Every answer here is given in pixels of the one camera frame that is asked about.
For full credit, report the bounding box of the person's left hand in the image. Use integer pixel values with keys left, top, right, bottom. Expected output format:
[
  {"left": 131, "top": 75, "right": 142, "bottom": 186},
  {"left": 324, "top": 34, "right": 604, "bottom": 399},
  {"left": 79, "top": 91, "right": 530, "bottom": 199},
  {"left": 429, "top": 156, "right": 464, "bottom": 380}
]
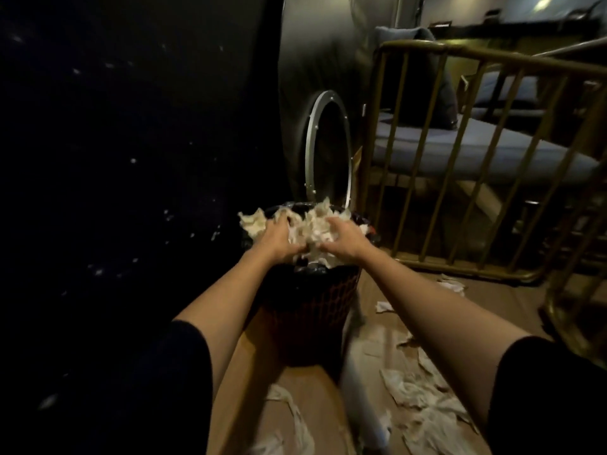
[{"left": 255, "top": 214, "right": 309, "bottom": 266}]

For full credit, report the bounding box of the person's right hand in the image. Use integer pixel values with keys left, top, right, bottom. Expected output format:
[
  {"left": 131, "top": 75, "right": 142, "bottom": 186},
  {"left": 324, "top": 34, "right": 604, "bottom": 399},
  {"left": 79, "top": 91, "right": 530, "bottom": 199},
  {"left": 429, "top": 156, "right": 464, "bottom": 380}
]
[{"left": 318, "top": 217, "right": 378, "bottom": 267}]

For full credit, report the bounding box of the pile of paper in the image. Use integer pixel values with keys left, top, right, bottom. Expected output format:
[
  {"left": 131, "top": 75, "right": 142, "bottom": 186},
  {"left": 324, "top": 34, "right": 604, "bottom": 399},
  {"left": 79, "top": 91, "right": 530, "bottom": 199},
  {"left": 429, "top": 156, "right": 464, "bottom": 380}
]
[{"left": 238, "top": 198, "right": 371, "bottom": 270}]

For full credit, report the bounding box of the person's left forearm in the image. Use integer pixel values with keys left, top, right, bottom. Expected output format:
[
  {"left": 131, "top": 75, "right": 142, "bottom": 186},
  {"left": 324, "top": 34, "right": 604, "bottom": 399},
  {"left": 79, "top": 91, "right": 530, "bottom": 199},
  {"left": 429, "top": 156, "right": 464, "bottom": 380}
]
[{"left": 173, "top": 248, "right": 277, "bottom": 398}]

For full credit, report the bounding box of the person's right forearm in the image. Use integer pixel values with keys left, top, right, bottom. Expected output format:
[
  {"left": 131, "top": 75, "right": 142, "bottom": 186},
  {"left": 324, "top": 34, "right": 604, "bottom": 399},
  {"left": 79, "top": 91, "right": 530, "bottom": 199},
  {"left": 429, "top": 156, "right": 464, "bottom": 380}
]
[{"left": 357, "top": 251, "right": 531, "bottom": 429}]

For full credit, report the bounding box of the black mesh waste bin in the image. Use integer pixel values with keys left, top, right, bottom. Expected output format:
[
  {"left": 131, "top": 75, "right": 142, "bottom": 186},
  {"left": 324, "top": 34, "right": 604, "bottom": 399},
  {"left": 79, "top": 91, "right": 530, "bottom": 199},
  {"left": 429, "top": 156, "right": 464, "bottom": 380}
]
[{"left": 241, "top": 203, "right": 381, "bottom": 367}]

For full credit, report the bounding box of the gold metal railing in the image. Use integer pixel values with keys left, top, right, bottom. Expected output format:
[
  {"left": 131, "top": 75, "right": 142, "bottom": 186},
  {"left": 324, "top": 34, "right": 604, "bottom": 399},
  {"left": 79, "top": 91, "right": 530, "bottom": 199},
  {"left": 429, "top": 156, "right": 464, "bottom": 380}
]
[{"left": 356, "top": 39, "right": 607, "bottom": 370}]

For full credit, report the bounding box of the blue sofa seat cushion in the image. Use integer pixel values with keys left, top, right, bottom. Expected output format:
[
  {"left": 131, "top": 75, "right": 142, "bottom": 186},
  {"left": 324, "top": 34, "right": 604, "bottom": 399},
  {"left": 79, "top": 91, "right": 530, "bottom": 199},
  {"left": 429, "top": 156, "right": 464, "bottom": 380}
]
[{"left": 372, "top": 112, "right": 602, "bottom": 186}]

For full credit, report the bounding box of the dark blue pillow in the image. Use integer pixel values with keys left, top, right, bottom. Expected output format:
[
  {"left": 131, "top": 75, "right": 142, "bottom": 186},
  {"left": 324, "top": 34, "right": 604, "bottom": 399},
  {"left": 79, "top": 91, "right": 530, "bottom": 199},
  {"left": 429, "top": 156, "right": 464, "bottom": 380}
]
[{"left": 376, "top": 26, "right": 460, "bottom": 130}]

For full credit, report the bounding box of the white tube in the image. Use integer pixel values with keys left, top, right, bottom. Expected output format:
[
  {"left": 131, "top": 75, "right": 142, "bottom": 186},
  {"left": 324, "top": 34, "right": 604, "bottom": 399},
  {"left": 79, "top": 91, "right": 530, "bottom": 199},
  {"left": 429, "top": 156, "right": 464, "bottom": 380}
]
[{"left": 340, "top": 308, "right": 392, "bottom": 453}]

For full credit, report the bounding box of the long white paper strip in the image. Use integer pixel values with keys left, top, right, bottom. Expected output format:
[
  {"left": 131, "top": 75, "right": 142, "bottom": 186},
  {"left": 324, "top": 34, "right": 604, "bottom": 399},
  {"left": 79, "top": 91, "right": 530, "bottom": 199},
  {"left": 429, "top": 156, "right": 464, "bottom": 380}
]
[{"left": 247, "top": 384, "right": 316, "bottom": 455}]

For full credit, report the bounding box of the large crumpled paper sheet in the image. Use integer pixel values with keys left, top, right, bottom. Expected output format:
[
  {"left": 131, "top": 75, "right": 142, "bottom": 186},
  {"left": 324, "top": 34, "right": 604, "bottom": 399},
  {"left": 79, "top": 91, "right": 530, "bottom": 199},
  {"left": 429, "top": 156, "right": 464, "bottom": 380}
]
[{"left": 379, "top": 348, "right": 481, "bottom": 455}]

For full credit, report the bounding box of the black left sleeve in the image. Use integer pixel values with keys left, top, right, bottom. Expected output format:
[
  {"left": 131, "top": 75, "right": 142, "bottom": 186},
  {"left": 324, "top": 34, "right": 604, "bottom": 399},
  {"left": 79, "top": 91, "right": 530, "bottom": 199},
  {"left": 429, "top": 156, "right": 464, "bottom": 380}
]
[{"left": 71, "top": 320, "right": 214, "bottom": 455}]

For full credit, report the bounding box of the black sleeve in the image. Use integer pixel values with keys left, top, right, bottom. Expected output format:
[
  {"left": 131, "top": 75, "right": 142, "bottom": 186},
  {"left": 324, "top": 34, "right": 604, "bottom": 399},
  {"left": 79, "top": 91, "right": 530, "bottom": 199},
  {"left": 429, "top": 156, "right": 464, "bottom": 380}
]
[
  {"left": 71, "top": 320, "right": 214, "bottom": 455},
  {"left": 486, "top": 336, "right": 607, "bottom": 455}
]

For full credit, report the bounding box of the blue back cushion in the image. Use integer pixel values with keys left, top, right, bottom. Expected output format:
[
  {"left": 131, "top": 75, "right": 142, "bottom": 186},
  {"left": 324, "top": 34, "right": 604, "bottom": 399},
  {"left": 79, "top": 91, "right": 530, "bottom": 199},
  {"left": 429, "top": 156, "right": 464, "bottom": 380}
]
[{"left": 472, "top": 70, "right": 542, "bottom": 110}]

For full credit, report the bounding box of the black right sleeve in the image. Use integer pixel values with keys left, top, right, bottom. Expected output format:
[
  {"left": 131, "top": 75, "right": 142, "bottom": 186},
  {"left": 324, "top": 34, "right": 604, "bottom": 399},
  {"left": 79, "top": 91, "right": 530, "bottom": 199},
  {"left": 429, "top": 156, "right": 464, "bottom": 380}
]
[{"left": 486, "top": 336, "right": 607, "bottom": 455}]

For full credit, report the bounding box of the silver metal ring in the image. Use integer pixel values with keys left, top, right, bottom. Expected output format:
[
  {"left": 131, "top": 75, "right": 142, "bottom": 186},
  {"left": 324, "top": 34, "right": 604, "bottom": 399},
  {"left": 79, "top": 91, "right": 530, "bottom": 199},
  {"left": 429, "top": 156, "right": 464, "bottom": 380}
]
[{"left": 303, "top": 90, "right": 354, "bottom": 209}]

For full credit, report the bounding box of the wooden sofa frame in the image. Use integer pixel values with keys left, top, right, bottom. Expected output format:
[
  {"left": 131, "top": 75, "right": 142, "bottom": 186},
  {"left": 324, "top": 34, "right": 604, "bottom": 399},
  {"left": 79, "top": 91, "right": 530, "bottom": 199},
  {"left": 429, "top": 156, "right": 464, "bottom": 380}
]
[{"left": 367, "top": 166, "right": 532, "bottom": 228}]

